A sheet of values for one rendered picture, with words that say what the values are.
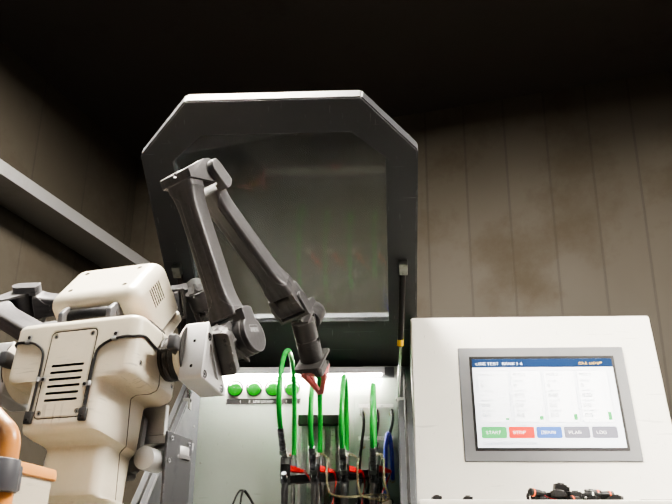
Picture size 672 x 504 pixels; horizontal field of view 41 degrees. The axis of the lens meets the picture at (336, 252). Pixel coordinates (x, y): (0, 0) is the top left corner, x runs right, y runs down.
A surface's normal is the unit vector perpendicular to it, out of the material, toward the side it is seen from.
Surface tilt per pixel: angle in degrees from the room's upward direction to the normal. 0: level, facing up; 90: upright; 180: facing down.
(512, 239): 90
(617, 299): 90
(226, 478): 90
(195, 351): 82
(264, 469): 90
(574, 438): 76
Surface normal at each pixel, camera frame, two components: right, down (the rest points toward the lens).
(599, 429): -0.06, -0.59
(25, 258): 0.94, -0.11
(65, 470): -0.32, -0.49
